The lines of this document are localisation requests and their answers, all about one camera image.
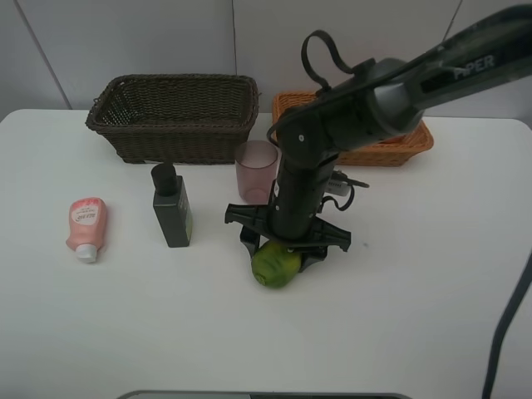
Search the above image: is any dark brown wicker basket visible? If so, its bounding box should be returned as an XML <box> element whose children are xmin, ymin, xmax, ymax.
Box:
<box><xmin>86</xmin><ymin>74</ymin><xmax>259</xmax><ymax>165</ymax></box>

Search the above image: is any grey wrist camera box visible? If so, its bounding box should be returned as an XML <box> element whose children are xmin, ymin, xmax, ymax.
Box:
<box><xmin>325</xmin><ymin>170</ymin><xmax>351</xmax><ymax>197</ymax></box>

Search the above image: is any pink detergent bottle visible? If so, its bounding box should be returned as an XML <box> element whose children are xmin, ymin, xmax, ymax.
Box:
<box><xmin>66</xmin><ymin>197</ymin><xmax>107</xmax><ymax>264</ymax></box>

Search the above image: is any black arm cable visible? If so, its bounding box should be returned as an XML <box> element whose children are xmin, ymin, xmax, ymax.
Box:
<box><xmin>300</xmin><ymin>29</ymin><xmax>371</xmax><ymax>91</ymax></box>

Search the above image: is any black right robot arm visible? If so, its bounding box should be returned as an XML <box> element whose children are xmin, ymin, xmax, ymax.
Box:
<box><xmin>224</xmin><ymin>4</ymin><xmax>531</xmax><ymax>265</ymax></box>

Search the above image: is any orange wicker basket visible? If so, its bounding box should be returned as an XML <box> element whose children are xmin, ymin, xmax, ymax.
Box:
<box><xmin>272</xmin><ymin>91</ymin><xmax>434</xmax><ymax>167</ymax></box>

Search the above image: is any translucent purple plastic cup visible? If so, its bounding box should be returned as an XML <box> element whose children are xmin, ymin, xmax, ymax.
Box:
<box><xmin>235</xmin><ymin>140</ymin><xmax>278</xmax><ymax>204</ymax></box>

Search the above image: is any dark green pump bottle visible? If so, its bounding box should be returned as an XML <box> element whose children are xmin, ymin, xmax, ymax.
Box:
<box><xmin>150</xmin><ymin>163</ymin><xmax>193</xmax><ymax>248</ymax></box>

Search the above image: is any green lime fruit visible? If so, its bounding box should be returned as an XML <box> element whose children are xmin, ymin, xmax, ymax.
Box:
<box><xmin>251</xmin><ymin>241</ymin><xmax>302</xmax><ymax>288</ymax></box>

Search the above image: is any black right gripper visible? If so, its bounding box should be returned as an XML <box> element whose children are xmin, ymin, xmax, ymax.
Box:
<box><xmin>224</xmin><ymin>156</ymin><xmax>351</xmax><ymax>273</ymax></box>

